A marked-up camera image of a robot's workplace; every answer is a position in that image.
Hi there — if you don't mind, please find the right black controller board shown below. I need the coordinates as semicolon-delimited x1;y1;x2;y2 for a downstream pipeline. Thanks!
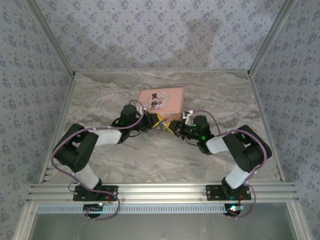
224;203;245;217

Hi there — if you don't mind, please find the left black controller board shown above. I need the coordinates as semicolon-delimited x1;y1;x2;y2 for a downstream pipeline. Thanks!
83;203;105;218

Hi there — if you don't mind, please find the aluminium frame bar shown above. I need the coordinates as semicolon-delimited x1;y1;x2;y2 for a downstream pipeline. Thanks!
38;74;77;185
247;0;298;76
248;74;286;182
26;0;77;77

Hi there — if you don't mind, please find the pink tin box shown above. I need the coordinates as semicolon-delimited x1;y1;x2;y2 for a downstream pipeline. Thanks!
138;86;186;121

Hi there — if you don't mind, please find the aluminium mounting rail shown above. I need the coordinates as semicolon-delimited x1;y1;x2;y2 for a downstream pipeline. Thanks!
26;183;300;203

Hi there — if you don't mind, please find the black controller board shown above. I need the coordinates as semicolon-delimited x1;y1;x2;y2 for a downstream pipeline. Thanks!
83;203;105;218
224;203;245;217

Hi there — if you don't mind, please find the white slotted cable duct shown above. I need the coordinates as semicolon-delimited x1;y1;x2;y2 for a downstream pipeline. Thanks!
36;202;245;215

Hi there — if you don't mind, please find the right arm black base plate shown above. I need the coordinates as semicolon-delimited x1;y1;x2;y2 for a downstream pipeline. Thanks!
205;184;252;201

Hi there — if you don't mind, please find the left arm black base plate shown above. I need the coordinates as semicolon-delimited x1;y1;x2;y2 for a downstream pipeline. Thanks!
72;184;119;202

